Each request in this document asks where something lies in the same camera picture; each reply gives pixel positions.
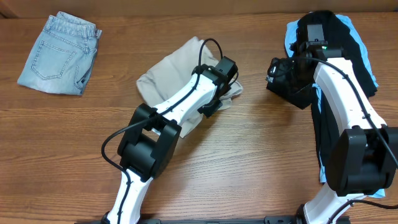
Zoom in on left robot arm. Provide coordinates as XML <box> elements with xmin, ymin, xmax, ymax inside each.
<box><xmin>100</xmin><ymin>57</ymin><xmax>238</xmax><ymax>223</ymax></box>

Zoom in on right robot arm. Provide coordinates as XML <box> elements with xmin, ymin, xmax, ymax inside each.
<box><xmin>266</xmin><ymin>24</ymin><xmax>397</xmax><ymax>223</ymax></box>

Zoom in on folded light blue jeans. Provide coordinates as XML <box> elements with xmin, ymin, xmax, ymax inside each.
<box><xmin>17</xmin><ymin>11</ymin><xmax>102</xmax><ymax>96</ymax></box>

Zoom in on black garment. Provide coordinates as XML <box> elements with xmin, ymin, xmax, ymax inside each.
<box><xmin>281</xmin><ymin>11</ymin><xmax>377</xmax><ymax>173</ymax></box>

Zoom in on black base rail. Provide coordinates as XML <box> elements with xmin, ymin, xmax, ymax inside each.
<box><xmin>74</xmin><ymin>213</ymin><xmax>351</xmax><ymax>224</ymax></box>

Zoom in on light blue shirt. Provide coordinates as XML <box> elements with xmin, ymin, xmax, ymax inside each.
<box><xmin>284</xmin><ymin>14</ymin><xmax>379</xmax><ymax>184</ymax></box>

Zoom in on beige khaki shorts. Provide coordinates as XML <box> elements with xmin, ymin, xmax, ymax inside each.
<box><xmin>136</xmin><ymin>35</ymin><xmax>244</xmax><ymax>139</ymax></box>

